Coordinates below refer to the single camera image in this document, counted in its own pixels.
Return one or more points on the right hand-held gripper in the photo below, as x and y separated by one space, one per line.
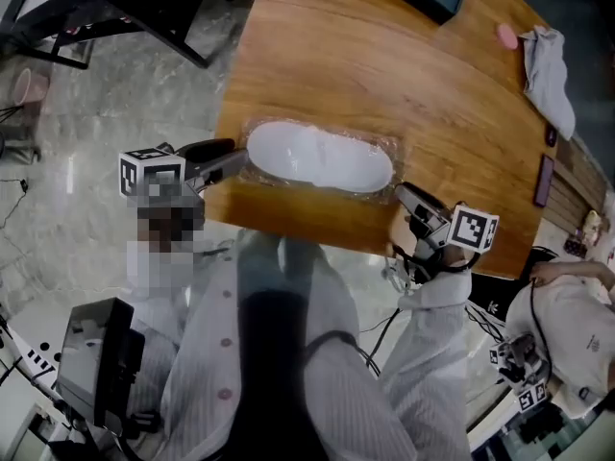
444 231

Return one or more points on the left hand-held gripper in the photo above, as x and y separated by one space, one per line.
153 171

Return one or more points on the clear plastic bag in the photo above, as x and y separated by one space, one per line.
384 154

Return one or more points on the white slipper footwear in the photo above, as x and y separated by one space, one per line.
317 159

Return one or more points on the person's right forearm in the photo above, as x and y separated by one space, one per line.
439 291

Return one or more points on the person's left forearm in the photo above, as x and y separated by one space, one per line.
163 257

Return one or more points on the purple phone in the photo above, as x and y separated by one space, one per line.
544 180

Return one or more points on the small dark purple object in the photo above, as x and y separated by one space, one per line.
551 136

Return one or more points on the black chair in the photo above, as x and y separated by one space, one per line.
158 12

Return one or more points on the wooden slatted bench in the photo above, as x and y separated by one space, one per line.
579 180

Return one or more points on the grey cloth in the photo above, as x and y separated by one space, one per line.
548 75

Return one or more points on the pink round object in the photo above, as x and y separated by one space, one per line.
507 36

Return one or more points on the person's white striped coat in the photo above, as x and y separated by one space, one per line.
331 392

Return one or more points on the pink cup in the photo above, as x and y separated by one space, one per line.
30 87

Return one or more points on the black box device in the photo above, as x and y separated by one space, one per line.
91 358

